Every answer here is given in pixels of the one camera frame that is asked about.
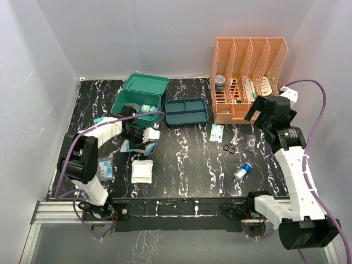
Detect small clear ring bag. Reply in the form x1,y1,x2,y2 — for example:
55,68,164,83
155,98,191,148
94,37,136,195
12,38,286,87
246,135,256,152

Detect orange file organizer rack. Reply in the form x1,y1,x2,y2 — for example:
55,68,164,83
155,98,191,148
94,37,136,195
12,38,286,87
210,37,288,124

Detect blue lid round jar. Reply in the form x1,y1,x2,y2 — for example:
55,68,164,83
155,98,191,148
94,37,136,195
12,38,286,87
215,75,226,92

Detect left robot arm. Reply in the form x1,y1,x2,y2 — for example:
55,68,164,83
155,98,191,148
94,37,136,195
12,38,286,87
54,105,147,219

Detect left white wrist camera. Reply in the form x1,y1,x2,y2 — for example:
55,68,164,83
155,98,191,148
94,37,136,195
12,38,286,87
142,123,161,143

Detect green medicine kit box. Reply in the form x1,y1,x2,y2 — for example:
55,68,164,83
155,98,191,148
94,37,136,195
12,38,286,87
111,73,169,114

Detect blue mask package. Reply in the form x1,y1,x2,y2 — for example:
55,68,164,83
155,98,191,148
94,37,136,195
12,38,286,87
120,140,157,156

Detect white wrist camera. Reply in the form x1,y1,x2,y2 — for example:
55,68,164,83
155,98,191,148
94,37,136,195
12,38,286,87
279,85,298,107
142,123,161,143

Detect rubber gloves clear package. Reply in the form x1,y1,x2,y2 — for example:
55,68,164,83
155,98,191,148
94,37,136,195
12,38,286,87
125,103,141,112

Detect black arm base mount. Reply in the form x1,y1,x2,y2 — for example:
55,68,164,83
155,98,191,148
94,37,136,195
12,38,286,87
78,197,269,237

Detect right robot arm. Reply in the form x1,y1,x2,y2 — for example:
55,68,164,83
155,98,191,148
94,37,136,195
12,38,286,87
244,96,340,250

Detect white plastic medicine bottle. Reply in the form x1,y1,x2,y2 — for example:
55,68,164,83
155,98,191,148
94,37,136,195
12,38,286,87
141,104,157,113

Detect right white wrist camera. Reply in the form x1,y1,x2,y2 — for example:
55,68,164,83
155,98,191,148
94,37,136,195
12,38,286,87
279,85,298,107

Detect white blister card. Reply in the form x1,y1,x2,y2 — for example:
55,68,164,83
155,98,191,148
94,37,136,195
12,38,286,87
261,76,272,96

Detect white tube packages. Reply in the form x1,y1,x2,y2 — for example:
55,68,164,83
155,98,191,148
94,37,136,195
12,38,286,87
245,78,257,103

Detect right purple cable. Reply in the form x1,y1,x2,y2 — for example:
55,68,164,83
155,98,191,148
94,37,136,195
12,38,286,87
263,79,349,264

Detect small teal zip bag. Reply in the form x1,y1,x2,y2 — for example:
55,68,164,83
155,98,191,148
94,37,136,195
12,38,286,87
93,117,105,124

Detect blue white bandage roll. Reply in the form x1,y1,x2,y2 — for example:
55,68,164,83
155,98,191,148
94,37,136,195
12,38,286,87
233,163,252,180

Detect white gauze pad package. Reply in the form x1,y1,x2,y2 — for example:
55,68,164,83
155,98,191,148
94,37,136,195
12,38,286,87
131,160,153,184

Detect black handled scissors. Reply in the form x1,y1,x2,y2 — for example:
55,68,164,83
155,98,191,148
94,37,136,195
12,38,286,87
223,135,237,154

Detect aluminium frame rail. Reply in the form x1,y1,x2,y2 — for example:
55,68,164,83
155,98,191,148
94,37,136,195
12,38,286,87
20,199,343,263

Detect clear bag blue items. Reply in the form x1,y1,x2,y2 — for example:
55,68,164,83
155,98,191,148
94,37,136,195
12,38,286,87
97,156,113,182

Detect dark teal divider tray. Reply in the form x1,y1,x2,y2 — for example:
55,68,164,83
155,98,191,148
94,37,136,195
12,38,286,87
165,97,208,127

